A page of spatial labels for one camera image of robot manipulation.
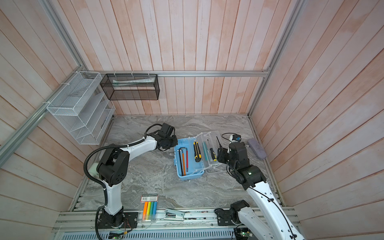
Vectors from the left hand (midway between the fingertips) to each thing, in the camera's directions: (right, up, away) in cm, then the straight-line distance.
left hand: (176, 144), depth 96 cm
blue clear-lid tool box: (+13, -13, -13) cm, 23 cm away
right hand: (+25, -1, -20) cm, 32 cm away
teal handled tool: (+18, -3, -10) cm, 21 cm away
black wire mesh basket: (-33, +40, +7) cm, 52 cm away
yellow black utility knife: (+13, -5, -7) cm, 16 cm away
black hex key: (+3, -11, -3) cm, 12 cm away
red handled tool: (+7, -15, -6) cm, 18 cm away
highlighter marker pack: (-12, -32, -20) cm, 40 cm away
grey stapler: (-1, -34, -22) cm, 41 cm away
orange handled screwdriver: (+5, -13, -4) cm, 14 cm away
